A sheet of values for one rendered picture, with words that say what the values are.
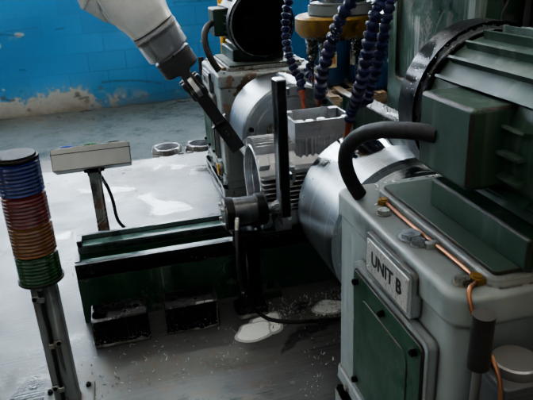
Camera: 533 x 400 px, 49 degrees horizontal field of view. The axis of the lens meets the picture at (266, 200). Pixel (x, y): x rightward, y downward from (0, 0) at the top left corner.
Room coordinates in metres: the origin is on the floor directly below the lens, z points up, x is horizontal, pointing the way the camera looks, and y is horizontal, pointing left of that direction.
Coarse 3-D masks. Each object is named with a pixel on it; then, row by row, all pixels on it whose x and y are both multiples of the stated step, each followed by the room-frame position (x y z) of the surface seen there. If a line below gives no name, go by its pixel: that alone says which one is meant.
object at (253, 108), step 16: (256, 80) 1.50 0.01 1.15; (288, 80) 1.42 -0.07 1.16; (240, 96) 1.48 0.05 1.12; (256, 96) 1.39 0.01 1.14; (288, 96) 1.37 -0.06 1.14; (240, 112) 1.42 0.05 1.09; (256, 112) 1.35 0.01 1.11; (272, 112) 1.36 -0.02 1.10; (240, 128) 1.38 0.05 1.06; (256, 128) 1.35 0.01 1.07; (272, 128) 1.33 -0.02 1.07
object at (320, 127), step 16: (304, 112) 1.21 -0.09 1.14; (320, 112) 1.22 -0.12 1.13; (336, 112) 1.21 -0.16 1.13; (288, 128) 1.15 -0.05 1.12; (304, 128) 1.11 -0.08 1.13; (320, 128) 1.12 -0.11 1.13; (336, 128) 1.12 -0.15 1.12; (352, 128) 1.13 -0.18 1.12; (304, 144) 1.11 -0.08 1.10; (320, 144) 1.12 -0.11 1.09
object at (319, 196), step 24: (336, 144) 0.93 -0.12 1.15; (384, 144) 0.87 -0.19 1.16; (312, 168) 0.93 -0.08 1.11; (336, 168) 0.87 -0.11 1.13; (360, 168) 0.82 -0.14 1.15; (384, 168) 0.79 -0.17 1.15; (408, 168) 0.79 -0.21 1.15; (312, 192) 0.89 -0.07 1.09; (336, 192) 0.82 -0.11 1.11; (312, 216) 0.86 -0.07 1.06; (336, 216) 0.78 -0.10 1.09; (312, 240) 0.88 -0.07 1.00; (336, 240) 0.77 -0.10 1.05; (336, 264) 0.78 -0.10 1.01
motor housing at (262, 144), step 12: (252, 144) 1.13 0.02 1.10; (264, 144) 1.11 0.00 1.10; (252, 156) 1.20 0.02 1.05; (312, 156) 1.11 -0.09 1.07; (252, 168) 1.21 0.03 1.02; (300, 168) 1.07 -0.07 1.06; (252, 180) 1.21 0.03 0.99; (264, 180) 1.05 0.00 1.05; (300, 180) 1.06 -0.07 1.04; (252, 192) 1.20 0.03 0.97; (264, 192) 1.05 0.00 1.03; (276, 216) 1.09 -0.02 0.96
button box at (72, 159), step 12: (96, 144) 1.26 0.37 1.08; (108, 144) 1.26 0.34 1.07; (120, 144) 1.27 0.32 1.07; (60, 156) 1.23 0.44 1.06; (72, 156) 1.24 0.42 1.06; (84, 156) 1.24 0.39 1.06; (96, 156) 1.25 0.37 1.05; (108, 156) 1.25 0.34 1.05; (120, 156) 1.26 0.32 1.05; (60, 168) 1.22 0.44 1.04; (72, 168) 1.23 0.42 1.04; (84, 168) 1.23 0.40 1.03
